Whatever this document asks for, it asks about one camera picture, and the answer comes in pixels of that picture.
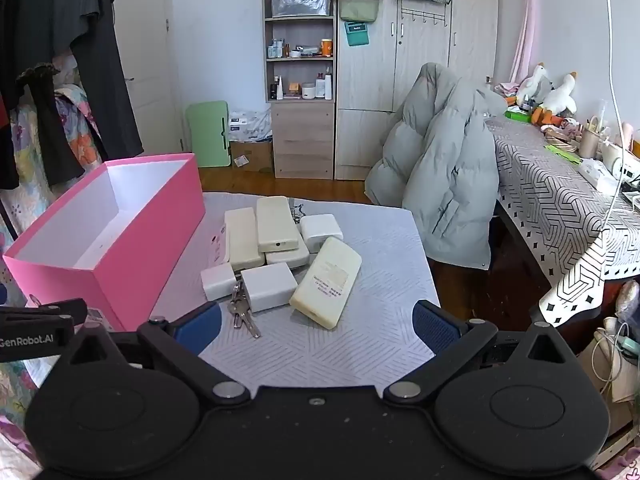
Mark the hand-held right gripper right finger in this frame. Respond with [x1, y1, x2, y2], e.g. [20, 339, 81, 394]
[382, 300, 581, 406]

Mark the black-and-white patterned tablecloth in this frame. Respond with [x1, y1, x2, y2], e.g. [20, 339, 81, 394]
[487, 115, 640, 318]

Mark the white desk appliance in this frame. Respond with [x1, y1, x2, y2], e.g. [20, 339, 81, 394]
[600, 140, 640, 181]

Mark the green folding table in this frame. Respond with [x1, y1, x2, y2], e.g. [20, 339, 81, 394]
[185, 100, 231, 169]

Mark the light wooden bookshelf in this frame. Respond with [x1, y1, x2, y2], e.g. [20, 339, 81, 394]
[261, 0, 337, 180]

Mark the grey-green puffer jacket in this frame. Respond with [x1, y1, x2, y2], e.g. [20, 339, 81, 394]
[364, 62, 508, 271]

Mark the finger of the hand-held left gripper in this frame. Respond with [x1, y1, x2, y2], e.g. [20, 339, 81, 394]
[0, 298, 89, 328]

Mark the white door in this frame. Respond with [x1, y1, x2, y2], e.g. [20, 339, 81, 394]
[107, 0, 183, 158]

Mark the white tissue box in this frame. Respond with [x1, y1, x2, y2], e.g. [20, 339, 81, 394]
[577, 158, 621, 196]

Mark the dark grey hanging shirt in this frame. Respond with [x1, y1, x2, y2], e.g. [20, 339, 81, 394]
[30, 0, 146, 161]

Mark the large cream remote control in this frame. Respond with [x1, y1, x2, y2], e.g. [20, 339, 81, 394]
[289, 236, 363, 331]

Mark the pink cardboard box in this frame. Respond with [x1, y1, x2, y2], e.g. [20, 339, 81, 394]
[2, 152, 207, 333]

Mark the white power adapter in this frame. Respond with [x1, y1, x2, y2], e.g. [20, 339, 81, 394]
[240, 261, 299, 314]
[200, 263, 238, 302]
[299, 213, 345, 254]

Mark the beige brush cup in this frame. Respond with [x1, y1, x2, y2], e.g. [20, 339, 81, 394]
[580, 116, 603, 160]

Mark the green pouch bag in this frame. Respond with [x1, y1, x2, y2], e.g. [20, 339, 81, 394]
[338, 0, 381, 23]

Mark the brown cardboard box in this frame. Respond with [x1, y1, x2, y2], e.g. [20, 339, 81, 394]
[229, 139, 274, 173]

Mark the pink curtain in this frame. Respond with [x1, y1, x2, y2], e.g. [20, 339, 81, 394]
[509, 0, 541, 86]

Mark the black hanging garment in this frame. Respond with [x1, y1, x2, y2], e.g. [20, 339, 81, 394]
[15, 62, 86, 186]

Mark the white paper card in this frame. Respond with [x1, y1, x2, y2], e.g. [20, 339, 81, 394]
[209, 224, 230, 267]

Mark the white goose plush toy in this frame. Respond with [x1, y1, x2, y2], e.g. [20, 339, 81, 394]
[516, 62, 553, 108]
[542, 71, 578, 118]

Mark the light wooden wardrobe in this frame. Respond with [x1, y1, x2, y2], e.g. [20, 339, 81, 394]
[334, 0, 501, 182]

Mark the clear plastic storage bag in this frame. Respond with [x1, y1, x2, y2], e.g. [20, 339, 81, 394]
[271, 0, 331, 17]

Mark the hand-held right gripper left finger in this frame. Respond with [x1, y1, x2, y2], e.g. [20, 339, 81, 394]
[55, 301, 252, 409]

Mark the metal key bunch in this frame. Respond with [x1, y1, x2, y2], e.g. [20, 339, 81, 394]
[227, 280, 262, 339]

